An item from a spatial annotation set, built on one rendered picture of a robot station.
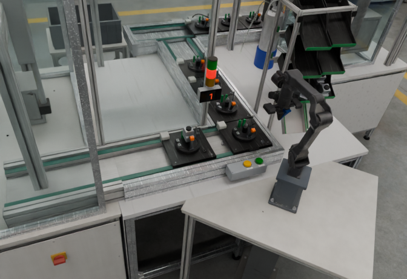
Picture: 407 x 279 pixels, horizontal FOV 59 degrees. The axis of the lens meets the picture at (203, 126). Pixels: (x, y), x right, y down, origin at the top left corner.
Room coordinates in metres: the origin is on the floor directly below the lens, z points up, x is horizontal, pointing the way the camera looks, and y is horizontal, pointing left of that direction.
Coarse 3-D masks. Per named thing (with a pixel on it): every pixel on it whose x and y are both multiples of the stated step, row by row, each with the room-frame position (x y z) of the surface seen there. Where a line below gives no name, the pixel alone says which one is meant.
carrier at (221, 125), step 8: (240, 120) 1.55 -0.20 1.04; (248, 120) 1.65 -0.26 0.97; (224, 128) 1.55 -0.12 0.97; (232, 128) 1.56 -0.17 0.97; (240, 128) 1.54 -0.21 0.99; (248, 128) 1.55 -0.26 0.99; (256, 128) 1.58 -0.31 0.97; (224, 136) 1.48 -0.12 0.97; (232, 136) 1.49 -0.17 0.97; (240, 136) 1.48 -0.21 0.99; (256, 136) 1.51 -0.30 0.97; (264, 136) 1.52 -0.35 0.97; (232, 144) 1.43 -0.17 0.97; (240, 144) 1.43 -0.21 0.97; (248, 144) 1.44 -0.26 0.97; (256, 144) 1.45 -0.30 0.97; (264, 144) 1.46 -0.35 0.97; (272, 144) 1.47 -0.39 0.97; (232, 152) 1.38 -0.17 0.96; (240, 152) 1.38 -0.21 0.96
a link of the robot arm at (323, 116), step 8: (328, 112) 1.16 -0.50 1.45; (320, 120) 1.12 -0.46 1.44; (328, 120) 1.13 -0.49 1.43; (312, 128) 1.15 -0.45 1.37; (320, 128) 1.13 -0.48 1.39; (304, 136) 1.18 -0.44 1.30; (312, 136) 1.15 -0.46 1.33; (296, 144) 1.22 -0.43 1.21; (304, 144) 1.16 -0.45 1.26; (288, 152) 1.21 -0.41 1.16; (296, 152) 1.17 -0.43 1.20; (304, 152) 1.17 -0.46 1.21; (296, 160) 1.17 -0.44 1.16
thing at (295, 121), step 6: (294, 108) 1.66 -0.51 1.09; (300, 108) 1.66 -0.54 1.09; (288, 114) 1.62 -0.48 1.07; (294, 114) 1.63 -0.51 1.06; (300, 114) 1.64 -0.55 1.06; (282, 120) 1.58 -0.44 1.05; (288, 120) 1.60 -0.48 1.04; (294, 120) 1.61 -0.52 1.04; (300, 120) 1.62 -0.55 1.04; (282, 126) 1.56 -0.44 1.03; (288, 126) 1.57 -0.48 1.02; (294, 126) 1.58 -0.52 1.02; (300, 126) 1.59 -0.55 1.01; (282, 132) 1.54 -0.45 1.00; (288, 132) 1.55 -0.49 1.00; (294, 132) 1.56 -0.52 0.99; (300, 132) 1.57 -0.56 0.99
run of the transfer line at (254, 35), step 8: (224, 16) 3.12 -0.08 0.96; (224, 32) 2.80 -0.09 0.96; (240, 32) 2.83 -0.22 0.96; (248, 32) 2.86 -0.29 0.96; (256, 32) 2.89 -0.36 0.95; (216, 40) 2.73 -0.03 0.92; (224, 40) 2.76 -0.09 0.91; (240, 40) 2.83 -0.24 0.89; (248, 40) 2.87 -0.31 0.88; (256, 40) 2.90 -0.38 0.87
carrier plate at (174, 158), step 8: (176, 136) 1.44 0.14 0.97; (200, 136) 1.46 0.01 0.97; (168, 144) 1.37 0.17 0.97; (200, 144) 1.40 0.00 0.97; (208, 144) 1.41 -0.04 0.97; (168, 152) 1.31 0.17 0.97; (176, 152) 1.32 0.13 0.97; (200, 152) 1.34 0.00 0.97; (208, 152) 1.35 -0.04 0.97; (176, 160) 1.26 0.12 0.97; (184, 160) 1.26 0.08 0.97; (192, 160) 1.27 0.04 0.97; (200, 160) 1.28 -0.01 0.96
